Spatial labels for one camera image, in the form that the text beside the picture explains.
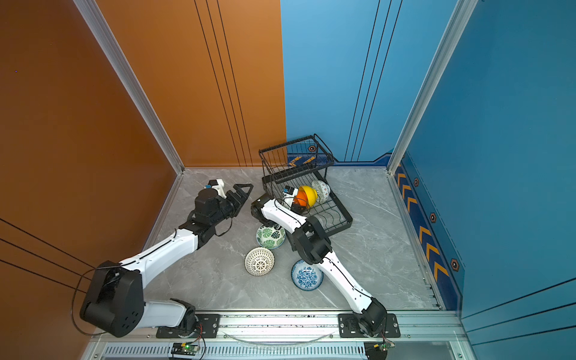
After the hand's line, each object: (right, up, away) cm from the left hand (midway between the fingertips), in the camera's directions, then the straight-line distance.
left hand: (251, 188), depth 83 cm
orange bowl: (+19, -4, +8) cm, 21 cm away
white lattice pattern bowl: (+2, -28, +4) cm, 29 cm away
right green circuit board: (+44, -48, -15) cm, 67 cm away
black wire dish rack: (+16, +5, +2) cm, 17 cm away
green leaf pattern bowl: (+6, -21, +11) cm, 24 cm away
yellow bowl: (+24, -2, +16) cm, 29 cm away
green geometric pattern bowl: (+28, -1, +14) cm, 32 cm away
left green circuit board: (-19, -51, -12) cm, 56 cm away
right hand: (+20, -11, +15) cm, 27 cm away
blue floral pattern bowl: (+21, -33, 0) cm, 39 cm away
